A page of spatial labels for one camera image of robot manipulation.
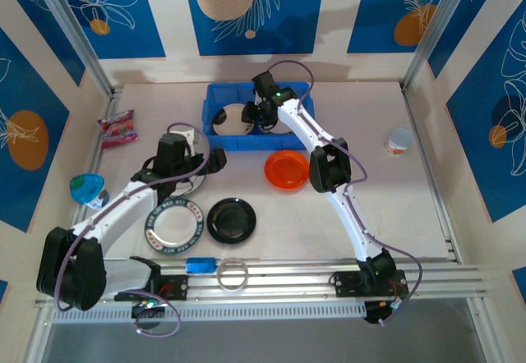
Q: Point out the orange plate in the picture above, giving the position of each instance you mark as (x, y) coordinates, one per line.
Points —
(287, 170)

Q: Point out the white cup orange label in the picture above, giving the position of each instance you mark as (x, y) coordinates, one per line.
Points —
(398, 143)

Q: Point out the blue-green jelly cup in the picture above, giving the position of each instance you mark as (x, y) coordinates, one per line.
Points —
(84, 188)

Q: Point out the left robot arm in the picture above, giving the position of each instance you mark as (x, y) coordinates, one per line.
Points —
(119, 211)

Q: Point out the blue plastic bin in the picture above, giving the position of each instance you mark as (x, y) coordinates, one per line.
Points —
(230, 143)

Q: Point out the aluminium frame post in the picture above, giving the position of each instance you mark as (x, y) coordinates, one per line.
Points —
(74, 30)
(437, 30)

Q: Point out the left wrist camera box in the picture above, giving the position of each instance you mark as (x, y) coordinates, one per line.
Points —
(187, 137)

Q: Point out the aluminium side rail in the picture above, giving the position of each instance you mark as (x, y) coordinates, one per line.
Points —
(98, 162)
(429, 174)

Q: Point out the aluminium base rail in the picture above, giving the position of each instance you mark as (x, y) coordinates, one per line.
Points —
(287, 281)

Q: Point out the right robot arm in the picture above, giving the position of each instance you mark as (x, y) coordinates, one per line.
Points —
(353, 215)

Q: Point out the pink snack packet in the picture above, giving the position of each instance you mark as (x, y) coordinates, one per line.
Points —
(118, 129)

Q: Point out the cream plate with black patch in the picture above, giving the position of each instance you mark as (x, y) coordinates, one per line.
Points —
(230, 118)

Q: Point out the small black circuit board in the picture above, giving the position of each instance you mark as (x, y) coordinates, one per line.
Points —
(148, 309)
(376, 313)

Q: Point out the blue block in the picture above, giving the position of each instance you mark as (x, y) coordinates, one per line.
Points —
(200, 265)

